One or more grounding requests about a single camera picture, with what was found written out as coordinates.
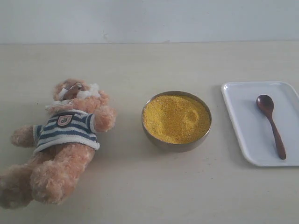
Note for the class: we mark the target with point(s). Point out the tan teddy bear striped shirt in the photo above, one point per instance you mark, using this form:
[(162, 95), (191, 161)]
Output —
[(63, 147)]

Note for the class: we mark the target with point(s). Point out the dark brown wooden spoon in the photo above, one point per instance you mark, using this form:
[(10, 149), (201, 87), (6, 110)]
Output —
[(266, 106)]

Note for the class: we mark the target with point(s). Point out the yellow millet grain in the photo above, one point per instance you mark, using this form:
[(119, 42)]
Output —
[(176, 119)]

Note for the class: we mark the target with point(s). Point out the steel bowl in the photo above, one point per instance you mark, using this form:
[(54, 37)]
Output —
[(170, 147)]

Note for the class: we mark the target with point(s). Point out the white rectangular plastic tray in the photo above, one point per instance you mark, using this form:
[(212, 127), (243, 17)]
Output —
[(252, 128)]

